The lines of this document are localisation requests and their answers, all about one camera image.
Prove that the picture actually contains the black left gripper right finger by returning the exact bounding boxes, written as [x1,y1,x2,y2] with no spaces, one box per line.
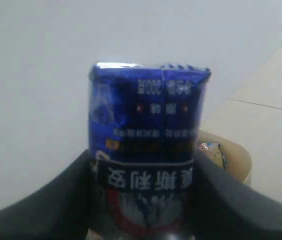
[180,150,282,240]

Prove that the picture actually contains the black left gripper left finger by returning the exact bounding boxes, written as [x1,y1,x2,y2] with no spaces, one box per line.
[0,150,94,240]

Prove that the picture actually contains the blue white milk carton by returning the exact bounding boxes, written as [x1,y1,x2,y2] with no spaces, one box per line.
[88,62,211,240]

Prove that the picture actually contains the orange noodle bag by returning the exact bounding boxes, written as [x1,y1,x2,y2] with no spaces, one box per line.
[197,142,228,170]

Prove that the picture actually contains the cream bin circle mark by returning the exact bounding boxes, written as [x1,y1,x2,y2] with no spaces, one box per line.
[198,129,252,186]

